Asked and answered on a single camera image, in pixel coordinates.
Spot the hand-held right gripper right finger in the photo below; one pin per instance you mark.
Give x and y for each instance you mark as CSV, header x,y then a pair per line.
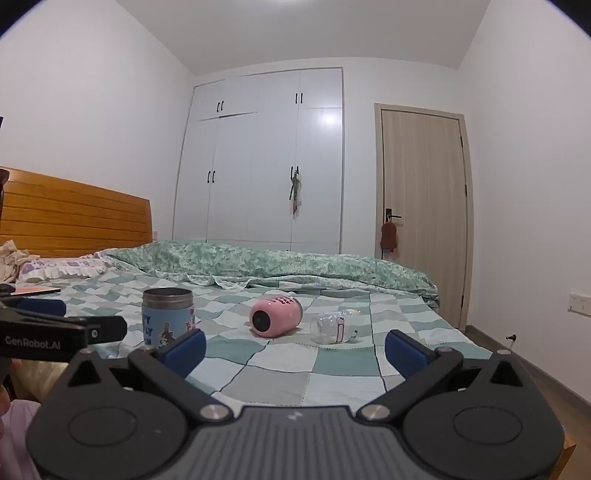
x,y
406,354

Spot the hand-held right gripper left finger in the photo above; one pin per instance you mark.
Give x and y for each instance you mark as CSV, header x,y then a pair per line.
x,y
182,353

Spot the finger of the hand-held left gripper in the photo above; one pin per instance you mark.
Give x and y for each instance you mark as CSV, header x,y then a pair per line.
x,y
41,307
106,328

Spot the clear glass cup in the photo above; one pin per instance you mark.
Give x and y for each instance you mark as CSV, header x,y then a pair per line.
x,y
330,328

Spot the pink cup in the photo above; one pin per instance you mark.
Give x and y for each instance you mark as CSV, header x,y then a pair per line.
x,y
277,316

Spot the blue cartoon print cup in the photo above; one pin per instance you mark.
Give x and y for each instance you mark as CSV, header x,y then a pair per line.
x,y
166,318

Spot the purple floral ruffled pillow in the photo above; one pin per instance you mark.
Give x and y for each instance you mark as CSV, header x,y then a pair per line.
x,y
60,268

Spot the beige crumpled cloth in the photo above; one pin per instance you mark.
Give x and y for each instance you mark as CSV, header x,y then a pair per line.
x,y
16,258

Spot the wooden headboard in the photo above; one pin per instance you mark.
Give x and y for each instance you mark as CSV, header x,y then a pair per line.
x,y
74,217

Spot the pink garment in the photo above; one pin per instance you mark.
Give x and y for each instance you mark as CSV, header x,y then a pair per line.
x,y
18,438

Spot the green checked bed sheet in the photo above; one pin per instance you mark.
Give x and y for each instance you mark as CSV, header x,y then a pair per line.
x,y
286,364

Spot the green floral duvet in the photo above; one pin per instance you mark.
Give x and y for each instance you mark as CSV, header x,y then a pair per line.
x,y
277,265

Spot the beige wooden door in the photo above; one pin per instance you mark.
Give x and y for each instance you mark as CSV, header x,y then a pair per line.
x,y
422,207

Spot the white wardrobe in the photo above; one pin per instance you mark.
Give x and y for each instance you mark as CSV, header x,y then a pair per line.
x,y
272,161

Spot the white wall socket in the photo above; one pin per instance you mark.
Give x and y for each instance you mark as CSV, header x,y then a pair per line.
x,y
581,303

